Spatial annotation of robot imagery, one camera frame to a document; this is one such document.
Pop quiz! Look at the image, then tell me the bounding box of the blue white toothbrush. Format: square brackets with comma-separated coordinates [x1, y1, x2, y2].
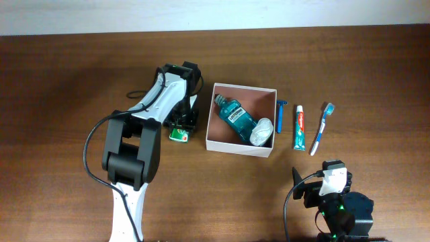
[310, 103, 335, 156]

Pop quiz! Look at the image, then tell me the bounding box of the toothpaste tube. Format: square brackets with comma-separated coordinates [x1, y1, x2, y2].
[294, 106, 306, 151]

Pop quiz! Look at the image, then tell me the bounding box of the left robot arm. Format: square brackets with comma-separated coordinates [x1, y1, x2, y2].
[101, 62, 203, 241]

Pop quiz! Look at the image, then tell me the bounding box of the green soap bar box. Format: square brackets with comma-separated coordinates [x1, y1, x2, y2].
[169, 128, 189, 143]

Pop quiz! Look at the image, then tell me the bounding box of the white cardboard box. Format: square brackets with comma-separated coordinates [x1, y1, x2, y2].
[206, 83, 277, 158]

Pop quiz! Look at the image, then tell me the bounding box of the blue disposable razor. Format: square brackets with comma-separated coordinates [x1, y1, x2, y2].
[276, 99, 288, 133]

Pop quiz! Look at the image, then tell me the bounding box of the teal mouthwash bottle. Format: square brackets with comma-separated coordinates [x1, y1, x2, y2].
[214, 94, 257, 143]

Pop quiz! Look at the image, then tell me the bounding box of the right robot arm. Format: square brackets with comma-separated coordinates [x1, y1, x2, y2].
[288, 160, 374, 242]

